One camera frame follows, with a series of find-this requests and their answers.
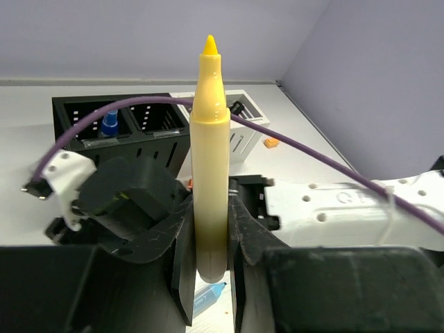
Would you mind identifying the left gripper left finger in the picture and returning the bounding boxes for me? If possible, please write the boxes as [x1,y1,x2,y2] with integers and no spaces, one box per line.
[112,196,196,326]

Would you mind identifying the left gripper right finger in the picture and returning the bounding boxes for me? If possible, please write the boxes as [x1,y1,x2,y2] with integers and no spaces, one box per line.
[228,195,289,332]

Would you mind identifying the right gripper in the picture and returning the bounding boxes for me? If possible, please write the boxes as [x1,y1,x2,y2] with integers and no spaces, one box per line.
[44,157,190,253]

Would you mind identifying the blue pencil-shaped pen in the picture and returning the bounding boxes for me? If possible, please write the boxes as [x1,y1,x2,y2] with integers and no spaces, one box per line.
[193,282,227,318]

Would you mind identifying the orange yellow eraser cap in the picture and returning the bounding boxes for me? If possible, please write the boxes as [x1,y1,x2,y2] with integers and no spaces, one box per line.
[263,137,280,149]

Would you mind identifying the yellow pencil-shaped pen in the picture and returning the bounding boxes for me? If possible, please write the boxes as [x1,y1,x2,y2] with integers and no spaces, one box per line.
[189,35,230,283]

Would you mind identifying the blue black highlighter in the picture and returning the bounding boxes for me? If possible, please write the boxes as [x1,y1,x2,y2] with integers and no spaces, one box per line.
[229,101,245,116]

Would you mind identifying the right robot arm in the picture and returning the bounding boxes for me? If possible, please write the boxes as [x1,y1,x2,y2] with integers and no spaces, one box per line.
[42,151,443,253]

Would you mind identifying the black double container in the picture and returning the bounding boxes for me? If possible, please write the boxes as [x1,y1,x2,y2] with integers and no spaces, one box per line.
[52,94,190,176]

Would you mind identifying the blue item in container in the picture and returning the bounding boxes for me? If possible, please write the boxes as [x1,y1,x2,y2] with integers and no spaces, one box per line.
[99,110,119,137]

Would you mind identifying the white double container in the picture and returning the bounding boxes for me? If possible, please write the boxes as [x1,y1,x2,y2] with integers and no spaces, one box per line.
[173,89,271,166]

